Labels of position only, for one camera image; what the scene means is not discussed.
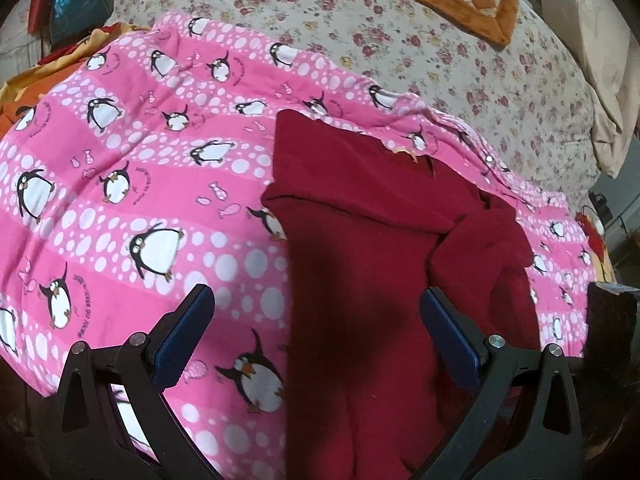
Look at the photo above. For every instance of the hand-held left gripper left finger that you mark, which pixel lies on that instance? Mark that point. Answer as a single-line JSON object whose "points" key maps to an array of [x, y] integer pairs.
{"points": [[182, 332]]}

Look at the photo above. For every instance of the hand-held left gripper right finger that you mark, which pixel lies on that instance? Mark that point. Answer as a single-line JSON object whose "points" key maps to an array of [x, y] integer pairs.
{"points": [[452, 340]]}

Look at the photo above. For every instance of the dark red garment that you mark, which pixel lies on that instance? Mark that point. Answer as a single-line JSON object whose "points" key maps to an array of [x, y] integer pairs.
{"points": [[370, 270]]}

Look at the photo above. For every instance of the red and yellow cloth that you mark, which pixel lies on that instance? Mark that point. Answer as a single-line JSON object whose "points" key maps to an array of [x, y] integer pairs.
{"points": [[592, 240]]}

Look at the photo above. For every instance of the small black object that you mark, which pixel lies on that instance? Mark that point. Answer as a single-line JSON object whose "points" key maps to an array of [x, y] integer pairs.
{"points": [[601, 207]]}

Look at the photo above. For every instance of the pink penguin print blanket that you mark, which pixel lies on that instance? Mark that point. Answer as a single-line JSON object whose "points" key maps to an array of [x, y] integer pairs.
{"points": [[150, 180]]}

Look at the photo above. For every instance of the beige cloth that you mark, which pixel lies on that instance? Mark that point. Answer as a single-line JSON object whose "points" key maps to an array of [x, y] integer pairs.
{"points": [[600, 60]]}

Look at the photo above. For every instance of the orange yellow cloth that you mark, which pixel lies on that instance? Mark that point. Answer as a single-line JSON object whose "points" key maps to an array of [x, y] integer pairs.
{"points": [[45, 75]]}

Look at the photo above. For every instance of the floral bed sheet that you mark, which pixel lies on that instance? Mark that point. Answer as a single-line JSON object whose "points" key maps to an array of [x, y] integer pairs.
{"points": [[400, 45]]}

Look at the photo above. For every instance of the blue plastic bag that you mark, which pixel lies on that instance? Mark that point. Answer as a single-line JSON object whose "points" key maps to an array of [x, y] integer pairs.
{"points": [[75, 2]]}

